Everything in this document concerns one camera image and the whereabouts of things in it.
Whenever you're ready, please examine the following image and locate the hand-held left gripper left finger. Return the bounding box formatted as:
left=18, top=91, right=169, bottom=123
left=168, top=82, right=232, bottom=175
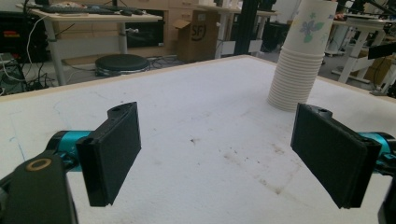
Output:
left=46, top=101, right=142, bottom=208

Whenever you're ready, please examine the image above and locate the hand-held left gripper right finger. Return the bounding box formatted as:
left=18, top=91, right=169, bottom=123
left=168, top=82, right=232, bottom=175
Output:
left=290, top=103, right=396, bottom=210

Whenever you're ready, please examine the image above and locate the stack of white paper cups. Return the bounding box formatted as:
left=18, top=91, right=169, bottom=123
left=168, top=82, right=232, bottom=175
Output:
left=266, top=0, right=339, bottom=113

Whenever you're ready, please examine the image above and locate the black round stool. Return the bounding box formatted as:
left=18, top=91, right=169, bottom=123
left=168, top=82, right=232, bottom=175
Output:
left=94, top=53, right=151, bottom=77

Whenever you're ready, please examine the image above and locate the wooden desk with equipment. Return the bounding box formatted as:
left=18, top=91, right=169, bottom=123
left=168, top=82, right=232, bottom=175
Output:
left=15, top=3, right=163, bottom=87

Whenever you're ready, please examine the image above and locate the brown cardboard box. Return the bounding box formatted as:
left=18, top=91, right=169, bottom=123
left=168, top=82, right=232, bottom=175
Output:
left=173, top=10, right=220, bottom=63

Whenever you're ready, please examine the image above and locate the black keyboard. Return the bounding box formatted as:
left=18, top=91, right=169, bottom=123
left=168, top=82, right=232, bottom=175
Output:
left=40, top=5, right=116, bottom=16

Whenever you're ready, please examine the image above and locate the black computer case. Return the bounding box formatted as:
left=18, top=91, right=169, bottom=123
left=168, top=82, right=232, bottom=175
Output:
left=0, top=10, right=50, bottom=63

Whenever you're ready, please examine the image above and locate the white standing desk frame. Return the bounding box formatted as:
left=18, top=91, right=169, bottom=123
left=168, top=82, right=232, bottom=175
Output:
left=323, top=13, right=396, bottom=84

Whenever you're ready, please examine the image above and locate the white cable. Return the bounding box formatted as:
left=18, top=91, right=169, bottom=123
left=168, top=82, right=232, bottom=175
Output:
left=0, top=15, right=48, bottom=83

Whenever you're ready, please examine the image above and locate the black metal post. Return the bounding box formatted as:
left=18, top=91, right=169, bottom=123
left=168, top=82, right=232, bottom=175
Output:
left=233, top=0, right=260, bottom=56

